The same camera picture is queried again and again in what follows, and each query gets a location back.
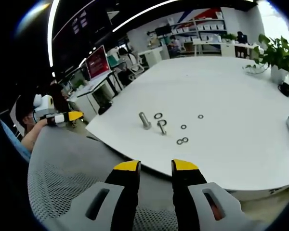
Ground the black device with cable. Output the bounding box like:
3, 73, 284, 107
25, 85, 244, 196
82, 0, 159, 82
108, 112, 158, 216
278, 82, 289, 109

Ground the person's blue shirt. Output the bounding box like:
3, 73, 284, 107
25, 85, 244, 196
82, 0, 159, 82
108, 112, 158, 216
0, 119, 31, 162

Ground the long white desk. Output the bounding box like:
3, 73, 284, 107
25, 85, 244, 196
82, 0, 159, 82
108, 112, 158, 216
192, 38, 260, 58

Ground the white office desk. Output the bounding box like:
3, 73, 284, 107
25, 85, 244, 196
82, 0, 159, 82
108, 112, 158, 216
67, 69, 124, 116

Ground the red screen monitor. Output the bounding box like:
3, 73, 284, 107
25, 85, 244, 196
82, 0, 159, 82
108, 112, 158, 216
85, 44, 112, 81

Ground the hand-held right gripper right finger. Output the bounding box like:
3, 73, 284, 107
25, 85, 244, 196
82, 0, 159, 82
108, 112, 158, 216
171, 158, 256, 231

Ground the dark hanging display screen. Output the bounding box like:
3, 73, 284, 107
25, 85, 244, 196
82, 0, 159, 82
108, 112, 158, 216
52, 0, 113, 43

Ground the black monitor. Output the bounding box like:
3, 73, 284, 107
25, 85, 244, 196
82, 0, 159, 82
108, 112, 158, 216
155, 25, 172, 37

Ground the grey mesh office chair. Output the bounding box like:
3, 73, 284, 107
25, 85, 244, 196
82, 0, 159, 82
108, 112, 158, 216
27, 126, 181, 231

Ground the person's head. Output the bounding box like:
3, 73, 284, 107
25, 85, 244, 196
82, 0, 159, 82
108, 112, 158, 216
15, 95, 37, 126

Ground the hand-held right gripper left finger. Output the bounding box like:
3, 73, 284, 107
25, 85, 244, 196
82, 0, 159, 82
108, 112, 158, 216
60, 160, 142, 231

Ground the black object under desk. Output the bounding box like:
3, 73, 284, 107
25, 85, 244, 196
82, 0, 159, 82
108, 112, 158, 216
97, 102, 113, 116

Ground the small green plant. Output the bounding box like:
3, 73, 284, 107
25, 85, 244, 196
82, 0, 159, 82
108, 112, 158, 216
221, 33, 238, 44

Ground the white office chair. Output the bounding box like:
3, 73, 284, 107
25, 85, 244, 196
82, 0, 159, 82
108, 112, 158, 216
126, 51, 145, 79

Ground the green potted plant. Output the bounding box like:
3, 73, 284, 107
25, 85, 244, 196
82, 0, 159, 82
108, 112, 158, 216
242, 33, 289, 85

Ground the small threaded stud bolt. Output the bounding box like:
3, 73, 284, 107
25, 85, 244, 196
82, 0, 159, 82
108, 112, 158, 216
157, 119, 168, 136

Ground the shelf with white bins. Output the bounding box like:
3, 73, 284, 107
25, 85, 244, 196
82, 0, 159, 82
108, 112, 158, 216
168, 7, 229, 56

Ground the white ceiling light strip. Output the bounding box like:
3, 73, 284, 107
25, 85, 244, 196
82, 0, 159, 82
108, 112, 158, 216
47, 0, 61, 78
112, 0, 186, 33

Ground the large threaded stud bolt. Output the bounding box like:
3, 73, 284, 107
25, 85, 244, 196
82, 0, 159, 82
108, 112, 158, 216
138, 112, 152, 131

